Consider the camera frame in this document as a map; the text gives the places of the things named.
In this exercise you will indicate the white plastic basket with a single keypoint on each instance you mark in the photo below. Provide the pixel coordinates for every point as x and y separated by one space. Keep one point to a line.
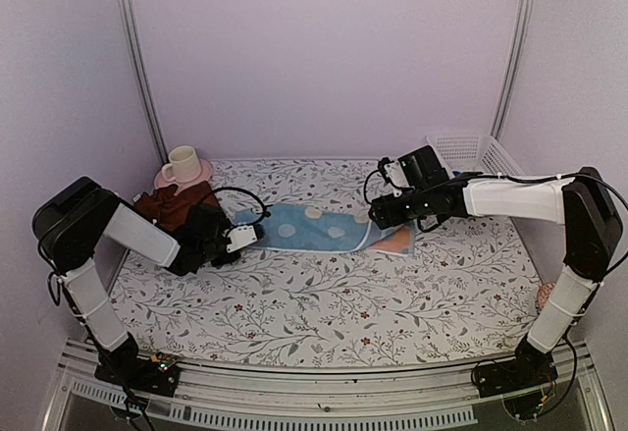
473 153

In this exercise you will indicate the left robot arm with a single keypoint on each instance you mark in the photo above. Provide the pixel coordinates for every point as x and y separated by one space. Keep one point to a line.
69 228

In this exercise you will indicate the front aluminium rail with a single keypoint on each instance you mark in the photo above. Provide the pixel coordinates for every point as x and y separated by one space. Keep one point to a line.
220 396

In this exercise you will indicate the blue patterned towel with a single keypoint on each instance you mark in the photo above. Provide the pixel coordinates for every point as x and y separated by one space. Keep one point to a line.
297 228

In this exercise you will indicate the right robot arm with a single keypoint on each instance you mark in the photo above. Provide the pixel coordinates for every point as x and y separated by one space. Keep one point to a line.
580 208

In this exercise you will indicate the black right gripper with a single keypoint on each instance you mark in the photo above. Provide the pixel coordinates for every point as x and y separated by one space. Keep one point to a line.
385 207

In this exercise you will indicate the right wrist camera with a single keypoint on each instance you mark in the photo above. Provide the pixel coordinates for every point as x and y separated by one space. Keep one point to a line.
392 173

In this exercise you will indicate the aluminium frame post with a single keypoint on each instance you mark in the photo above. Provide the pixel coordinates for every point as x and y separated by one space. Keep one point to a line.
523 15
142 80

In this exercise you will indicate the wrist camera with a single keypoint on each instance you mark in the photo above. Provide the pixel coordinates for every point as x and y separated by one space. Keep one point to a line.
392 173
241 237

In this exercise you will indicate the pink saucer plate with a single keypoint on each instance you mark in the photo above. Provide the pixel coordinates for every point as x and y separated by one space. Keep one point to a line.
204 176

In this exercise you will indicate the left aluminium frame post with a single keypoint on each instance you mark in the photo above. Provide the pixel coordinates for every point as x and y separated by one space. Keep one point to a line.
142 80

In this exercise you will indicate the pink object at right edge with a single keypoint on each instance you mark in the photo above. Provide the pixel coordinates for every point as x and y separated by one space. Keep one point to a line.
543 295

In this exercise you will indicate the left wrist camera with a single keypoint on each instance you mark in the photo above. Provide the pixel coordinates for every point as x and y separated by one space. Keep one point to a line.
241 237

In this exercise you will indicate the cream ribbed mug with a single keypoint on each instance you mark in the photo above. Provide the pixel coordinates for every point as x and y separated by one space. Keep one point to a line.
183 165

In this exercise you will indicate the dark red towel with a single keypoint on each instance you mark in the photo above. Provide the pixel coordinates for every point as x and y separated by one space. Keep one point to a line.
169 206

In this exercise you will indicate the right aluminium frame post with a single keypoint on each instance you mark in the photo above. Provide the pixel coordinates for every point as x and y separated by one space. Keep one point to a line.
523 15

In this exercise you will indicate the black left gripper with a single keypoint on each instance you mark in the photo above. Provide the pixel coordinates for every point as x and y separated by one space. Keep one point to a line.
231 259

